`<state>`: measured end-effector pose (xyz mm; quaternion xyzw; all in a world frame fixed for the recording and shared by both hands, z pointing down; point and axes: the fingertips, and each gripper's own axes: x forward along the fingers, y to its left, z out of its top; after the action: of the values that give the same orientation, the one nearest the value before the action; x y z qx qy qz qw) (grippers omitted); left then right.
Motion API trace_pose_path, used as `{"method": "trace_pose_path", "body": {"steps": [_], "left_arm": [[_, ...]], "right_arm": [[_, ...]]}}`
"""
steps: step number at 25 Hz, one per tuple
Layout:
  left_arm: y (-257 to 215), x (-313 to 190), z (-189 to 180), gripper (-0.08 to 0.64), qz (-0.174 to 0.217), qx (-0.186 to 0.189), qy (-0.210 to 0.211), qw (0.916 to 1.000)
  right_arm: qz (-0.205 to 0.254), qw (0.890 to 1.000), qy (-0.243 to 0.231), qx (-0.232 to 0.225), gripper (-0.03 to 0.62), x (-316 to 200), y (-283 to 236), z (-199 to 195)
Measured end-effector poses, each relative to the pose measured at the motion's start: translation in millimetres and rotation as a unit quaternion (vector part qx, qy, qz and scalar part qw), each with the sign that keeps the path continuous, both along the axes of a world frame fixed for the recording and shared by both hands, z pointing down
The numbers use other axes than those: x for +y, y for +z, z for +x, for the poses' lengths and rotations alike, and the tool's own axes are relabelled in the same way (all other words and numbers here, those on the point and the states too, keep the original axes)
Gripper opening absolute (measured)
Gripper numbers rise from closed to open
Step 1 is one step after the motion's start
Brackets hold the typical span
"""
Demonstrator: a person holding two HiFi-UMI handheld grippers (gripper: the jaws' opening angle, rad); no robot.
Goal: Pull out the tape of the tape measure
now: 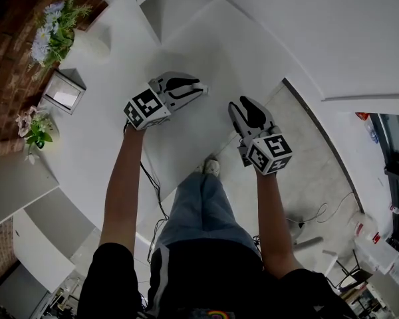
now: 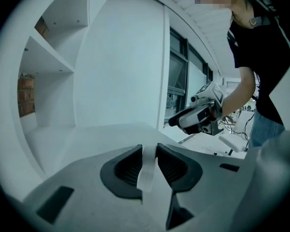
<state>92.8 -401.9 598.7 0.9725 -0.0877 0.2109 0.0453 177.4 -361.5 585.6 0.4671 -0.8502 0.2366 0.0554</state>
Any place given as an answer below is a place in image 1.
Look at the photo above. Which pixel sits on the white vase with purple flowers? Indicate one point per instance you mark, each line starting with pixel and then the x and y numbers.
pixel 58 32

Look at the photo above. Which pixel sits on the person's black shirt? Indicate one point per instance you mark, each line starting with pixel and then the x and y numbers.
pixel 203 284

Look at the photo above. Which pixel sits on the dark picture frame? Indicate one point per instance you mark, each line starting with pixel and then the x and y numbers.
pixel 64 93

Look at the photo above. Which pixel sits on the white shelf unit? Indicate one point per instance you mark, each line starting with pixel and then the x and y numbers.
pixel 173 2

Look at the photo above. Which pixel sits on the person's right forearm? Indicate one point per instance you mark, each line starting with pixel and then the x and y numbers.
pixel 274 221

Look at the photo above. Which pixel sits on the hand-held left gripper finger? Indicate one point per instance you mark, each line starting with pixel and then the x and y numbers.
pixel 183 98
pixel 183 81

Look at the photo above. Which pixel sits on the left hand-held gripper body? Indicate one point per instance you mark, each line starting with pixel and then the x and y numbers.
pixel 146 106

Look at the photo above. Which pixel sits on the person's right shoe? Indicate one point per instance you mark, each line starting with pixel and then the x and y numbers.
pixel 212 168

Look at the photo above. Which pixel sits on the black window frame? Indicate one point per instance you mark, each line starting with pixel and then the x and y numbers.
pixel 397 165

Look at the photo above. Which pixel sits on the person's blue jeans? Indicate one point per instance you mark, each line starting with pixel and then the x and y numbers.
pixel 203 214

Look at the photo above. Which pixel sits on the person's left shoe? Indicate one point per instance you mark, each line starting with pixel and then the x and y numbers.
pixel 199 169

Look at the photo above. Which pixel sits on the white desk with drawers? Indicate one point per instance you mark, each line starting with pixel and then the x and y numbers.
pixel 193 138

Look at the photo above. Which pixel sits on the clear container with red label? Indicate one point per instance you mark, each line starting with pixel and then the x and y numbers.
pixel 374 241

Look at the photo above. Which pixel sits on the clear plastic water bottle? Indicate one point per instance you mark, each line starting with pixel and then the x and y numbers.
pixel 372 133

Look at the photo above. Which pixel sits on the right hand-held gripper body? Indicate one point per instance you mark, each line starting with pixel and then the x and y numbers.
pixel 269 153

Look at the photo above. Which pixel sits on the white open cabinet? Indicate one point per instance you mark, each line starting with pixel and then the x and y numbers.
pixel 43 248

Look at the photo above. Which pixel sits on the person's left forearm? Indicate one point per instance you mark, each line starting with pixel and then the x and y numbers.
pixel 123 191

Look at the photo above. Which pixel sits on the pink flowers in green vase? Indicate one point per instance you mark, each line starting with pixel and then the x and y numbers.
pixel 36 130

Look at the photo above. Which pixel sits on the person's shoe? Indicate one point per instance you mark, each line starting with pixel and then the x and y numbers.
pixel 212 168
pixel 199 169

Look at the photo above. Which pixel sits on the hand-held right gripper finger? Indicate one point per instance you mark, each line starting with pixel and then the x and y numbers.
pixel 238 120
pixel 256 115

